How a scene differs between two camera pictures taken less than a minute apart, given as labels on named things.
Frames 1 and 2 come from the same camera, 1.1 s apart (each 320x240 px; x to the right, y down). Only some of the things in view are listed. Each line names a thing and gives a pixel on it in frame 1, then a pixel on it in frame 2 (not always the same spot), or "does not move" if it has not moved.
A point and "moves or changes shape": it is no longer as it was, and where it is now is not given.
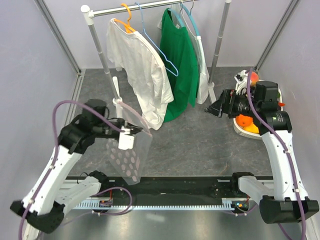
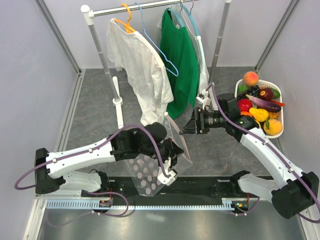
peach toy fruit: [254, 78] does not move
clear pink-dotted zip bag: [128, 164] moves or changes shape
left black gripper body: [105, 128] → [167, 151]
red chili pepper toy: [281, 104] does not move
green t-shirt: [179, 51] does not move
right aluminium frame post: [291, 10] does not move
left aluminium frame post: [42, 5] does not move
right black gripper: [225, 104] → [196, 124]
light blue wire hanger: [177, 74] does not move
